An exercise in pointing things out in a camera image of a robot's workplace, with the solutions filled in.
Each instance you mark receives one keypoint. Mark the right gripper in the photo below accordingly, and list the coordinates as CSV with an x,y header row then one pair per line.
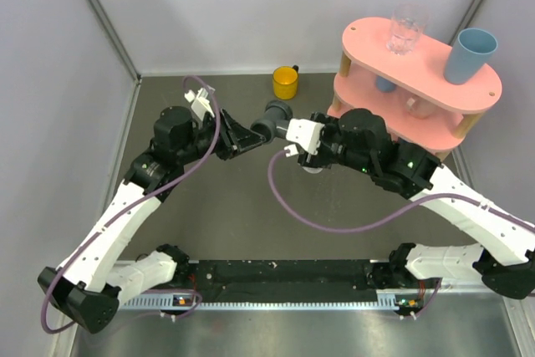
x,y
318,159

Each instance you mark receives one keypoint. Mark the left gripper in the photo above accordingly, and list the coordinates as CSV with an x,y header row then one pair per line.
x,y
238,137

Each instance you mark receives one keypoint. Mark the clear trap with grey nut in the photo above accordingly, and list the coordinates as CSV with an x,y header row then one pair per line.
x,y
312,170

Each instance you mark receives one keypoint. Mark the grey plastic pipe fitting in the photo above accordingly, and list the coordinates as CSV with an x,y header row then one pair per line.
x,y
274,122

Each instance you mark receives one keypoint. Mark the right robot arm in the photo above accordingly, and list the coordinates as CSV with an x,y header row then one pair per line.
x,y
502,255

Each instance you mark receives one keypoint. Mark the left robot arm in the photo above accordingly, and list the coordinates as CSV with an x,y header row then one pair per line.
x,y
85,286

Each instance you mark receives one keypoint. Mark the yellow mug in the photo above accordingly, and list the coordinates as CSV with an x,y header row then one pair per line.
x,y
285,82

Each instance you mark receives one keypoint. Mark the small blue cup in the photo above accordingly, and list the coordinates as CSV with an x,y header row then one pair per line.
x,y
384,85

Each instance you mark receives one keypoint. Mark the pink translucent mug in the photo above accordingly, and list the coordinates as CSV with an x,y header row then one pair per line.
x,y
419,108

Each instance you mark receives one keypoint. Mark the pink three-tier shelf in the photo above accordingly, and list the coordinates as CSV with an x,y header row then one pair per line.
x,y
420,74

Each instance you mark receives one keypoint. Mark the clear drinking glass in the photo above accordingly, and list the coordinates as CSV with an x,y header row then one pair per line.
x,y
407,24

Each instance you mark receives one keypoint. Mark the tall blue cup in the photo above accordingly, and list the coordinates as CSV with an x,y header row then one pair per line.
x,y
472,49

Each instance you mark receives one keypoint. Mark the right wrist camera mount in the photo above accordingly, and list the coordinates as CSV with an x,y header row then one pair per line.
x,y
305,133

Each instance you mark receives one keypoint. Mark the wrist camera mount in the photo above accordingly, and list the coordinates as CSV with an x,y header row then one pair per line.
x,y
199,102
305,133

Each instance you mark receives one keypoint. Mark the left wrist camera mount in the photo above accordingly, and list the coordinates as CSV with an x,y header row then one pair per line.
x,y
199,102

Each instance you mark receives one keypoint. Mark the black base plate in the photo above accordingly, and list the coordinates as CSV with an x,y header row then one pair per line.
x,y
286,281

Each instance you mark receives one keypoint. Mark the grey slotted cable duct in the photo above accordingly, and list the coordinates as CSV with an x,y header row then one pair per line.
x,y
183,301

